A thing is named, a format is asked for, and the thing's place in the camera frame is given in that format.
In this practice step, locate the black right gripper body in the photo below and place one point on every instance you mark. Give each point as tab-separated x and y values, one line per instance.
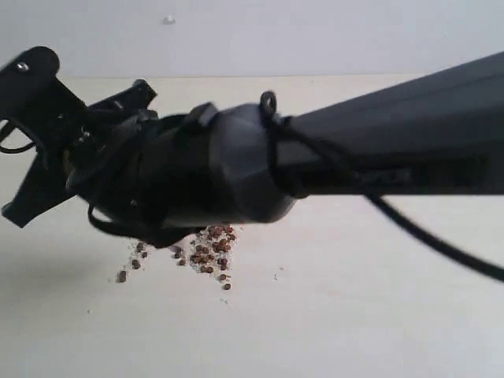
142	175

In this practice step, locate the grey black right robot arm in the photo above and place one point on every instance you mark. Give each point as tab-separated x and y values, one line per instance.
441	134

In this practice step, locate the brown beans and crumbs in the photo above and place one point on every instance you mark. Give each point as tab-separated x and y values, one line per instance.
235	265

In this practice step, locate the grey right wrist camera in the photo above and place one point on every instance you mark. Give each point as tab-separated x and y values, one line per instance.
31	93

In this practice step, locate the white lump on wall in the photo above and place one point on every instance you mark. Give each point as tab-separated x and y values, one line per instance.
169	20

